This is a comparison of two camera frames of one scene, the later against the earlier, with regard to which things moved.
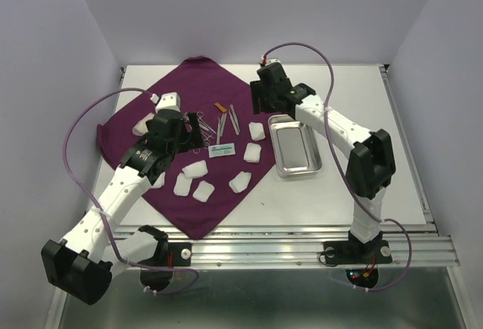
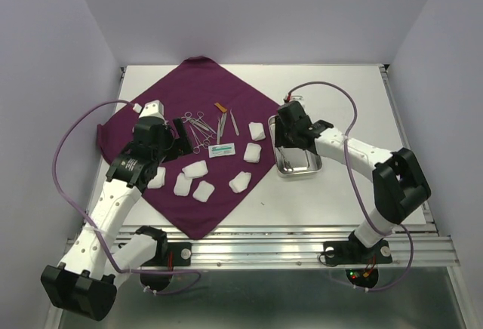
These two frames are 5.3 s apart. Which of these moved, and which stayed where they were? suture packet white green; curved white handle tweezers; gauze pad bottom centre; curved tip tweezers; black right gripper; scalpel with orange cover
Moved: black right gripper; curved white handle tweezers
Stayed: suture packet white green; curved tip tweezers; scalpel with orange cover; gauze pad bottom centre
